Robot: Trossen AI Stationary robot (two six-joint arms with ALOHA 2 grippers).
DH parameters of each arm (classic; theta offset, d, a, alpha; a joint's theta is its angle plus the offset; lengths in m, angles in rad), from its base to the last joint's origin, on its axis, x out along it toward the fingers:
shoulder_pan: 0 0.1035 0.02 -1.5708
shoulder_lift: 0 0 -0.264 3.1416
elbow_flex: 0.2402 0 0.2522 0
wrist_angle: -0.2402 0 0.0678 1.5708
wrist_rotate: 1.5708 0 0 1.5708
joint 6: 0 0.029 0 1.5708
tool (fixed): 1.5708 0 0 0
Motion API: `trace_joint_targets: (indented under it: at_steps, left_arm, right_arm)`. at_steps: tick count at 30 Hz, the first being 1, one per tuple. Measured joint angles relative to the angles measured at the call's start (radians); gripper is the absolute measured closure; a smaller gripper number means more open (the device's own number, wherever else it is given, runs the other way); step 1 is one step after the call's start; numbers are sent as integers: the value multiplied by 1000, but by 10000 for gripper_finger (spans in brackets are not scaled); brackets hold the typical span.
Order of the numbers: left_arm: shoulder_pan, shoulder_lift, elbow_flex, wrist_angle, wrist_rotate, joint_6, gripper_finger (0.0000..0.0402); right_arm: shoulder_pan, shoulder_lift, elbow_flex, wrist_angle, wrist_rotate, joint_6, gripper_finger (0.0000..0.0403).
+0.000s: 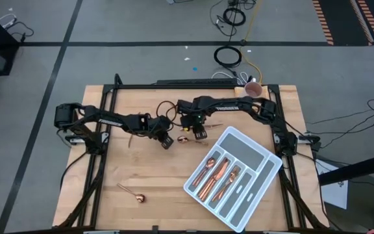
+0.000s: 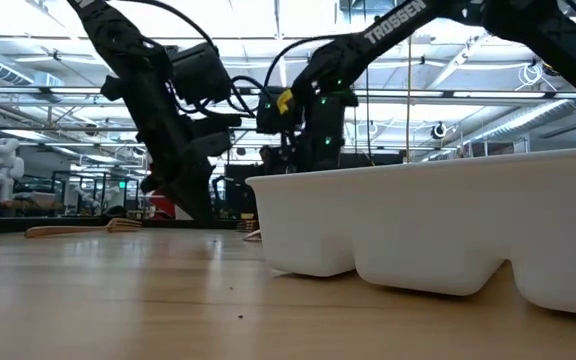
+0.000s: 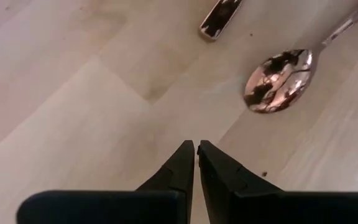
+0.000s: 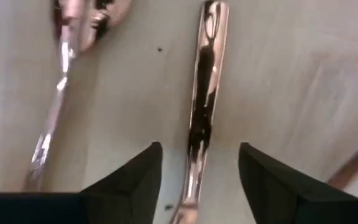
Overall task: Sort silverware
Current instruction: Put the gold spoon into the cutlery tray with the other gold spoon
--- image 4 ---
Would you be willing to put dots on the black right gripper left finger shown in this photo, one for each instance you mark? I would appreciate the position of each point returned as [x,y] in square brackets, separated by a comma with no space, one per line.
[135,186]

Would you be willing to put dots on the copper spoon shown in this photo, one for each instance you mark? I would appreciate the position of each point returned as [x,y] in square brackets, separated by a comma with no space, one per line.
[207,77]
[65,49]

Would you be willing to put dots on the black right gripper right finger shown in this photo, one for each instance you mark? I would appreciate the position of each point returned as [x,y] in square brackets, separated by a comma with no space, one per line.
[266,186]

